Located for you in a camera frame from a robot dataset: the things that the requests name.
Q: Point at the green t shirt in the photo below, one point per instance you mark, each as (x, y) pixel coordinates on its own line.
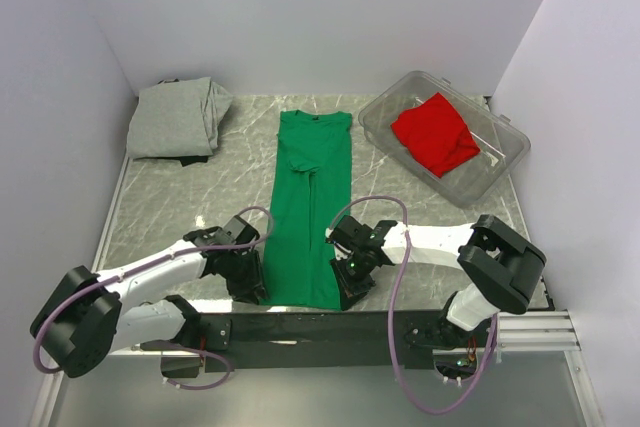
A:
(312, 184)

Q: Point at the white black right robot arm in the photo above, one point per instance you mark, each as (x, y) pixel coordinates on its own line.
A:
(503, 267)

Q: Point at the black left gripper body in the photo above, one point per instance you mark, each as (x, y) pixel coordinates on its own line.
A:
(243, 274)

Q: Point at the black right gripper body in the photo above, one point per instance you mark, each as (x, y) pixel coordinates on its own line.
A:
(354, 274)

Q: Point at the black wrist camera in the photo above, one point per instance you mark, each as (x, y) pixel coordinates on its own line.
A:
(238, 231)
(349, 234)

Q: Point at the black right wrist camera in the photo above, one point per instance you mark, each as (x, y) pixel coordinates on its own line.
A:
(349, 234)

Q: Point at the red t shirt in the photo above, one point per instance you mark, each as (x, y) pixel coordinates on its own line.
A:
(435, 135)

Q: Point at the folded grey t shirt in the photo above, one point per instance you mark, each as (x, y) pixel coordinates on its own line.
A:
(177, 119)

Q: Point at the aluminium frame rail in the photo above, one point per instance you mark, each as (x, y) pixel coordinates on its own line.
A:
(536, 331)

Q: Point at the clear plastic bin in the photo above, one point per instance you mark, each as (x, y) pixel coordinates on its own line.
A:
(502, 145)

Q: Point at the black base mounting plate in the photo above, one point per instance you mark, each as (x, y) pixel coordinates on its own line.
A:
(302, 340)

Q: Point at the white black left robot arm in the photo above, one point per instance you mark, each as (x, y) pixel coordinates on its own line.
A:
(89, 315)

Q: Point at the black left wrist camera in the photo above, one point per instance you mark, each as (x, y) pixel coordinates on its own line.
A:
(238, 231)

